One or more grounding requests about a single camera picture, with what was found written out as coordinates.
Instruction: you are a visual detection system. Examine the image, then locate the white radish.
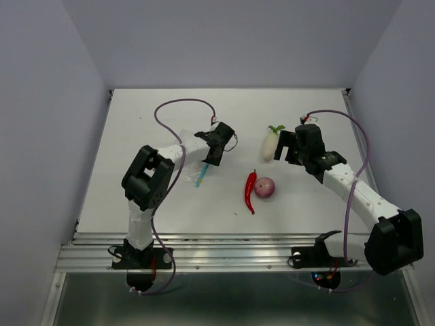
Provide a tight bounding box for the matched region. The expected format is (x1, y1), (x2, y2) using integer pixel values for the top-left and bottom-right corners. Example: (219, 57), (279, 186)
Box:
(261, 125), (285, 162)

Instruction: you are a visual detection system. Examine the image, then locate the clear zip top bag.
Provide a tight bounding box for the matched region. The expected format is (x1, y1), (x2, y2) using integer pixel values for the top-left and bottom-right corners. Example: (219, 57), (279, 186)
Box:
(179, 129), (209, 188)

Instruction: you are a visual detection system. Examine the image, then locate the purple onion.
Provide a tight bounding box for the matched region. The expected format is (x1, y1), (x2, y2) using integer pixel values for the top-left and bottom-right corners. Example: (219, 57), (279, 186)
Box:
(254, 177), (275, 199)

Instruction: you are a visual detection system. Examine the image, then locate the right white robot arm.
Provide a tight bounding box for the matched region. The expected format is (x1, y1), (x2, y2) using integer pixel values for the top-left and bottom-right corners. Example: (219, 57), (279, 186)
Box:
(274, 124), (423, 276)

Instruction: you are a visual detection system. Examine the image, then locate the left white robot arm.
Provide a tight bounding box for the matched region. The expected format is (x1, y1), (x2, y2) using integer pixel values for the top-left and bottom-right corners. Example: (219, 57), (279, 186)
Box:
(122, 122), (237, 268)

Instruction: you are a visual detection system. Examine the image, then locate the red chili pepper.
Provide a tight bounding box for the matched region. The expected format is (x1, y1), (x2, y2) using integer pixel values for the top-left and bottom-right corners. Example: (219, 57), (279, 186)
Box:
(244, 170), (257, 215)

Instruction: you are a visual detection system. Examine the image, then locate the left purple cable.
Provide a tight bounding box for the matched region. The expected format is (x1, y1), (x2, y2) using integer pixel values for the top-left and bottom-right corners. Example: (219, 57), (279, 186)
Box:
(128, 98), (218, 295)

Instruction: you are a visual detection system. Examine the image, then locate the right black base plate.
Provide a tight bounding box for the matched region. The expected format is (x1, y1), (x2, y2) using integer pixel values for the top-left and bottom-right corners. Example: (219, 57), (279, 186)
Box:
(289, 246), (353, 269)

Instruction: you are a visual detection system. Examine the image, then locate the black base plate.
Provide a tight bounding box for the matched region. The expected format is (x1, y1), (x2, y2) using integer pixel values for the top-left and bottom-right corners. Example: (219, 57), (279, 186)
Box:
(289, 246), (353, 269)
(107, 246), (173, 270)

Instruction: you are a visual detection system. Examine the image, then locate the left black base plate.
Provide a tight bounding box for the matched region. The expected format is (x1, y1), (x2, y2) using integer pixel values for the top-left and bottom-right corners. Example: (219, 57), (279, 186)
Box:
(107, 246), (173, 270)

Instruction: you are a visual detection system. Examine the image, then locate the aluminium rail frame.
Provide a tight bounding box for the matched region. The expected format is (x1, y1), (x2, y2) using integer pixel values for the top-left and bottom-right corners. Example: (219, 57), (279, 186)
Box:
(42, 89), (431, 325)

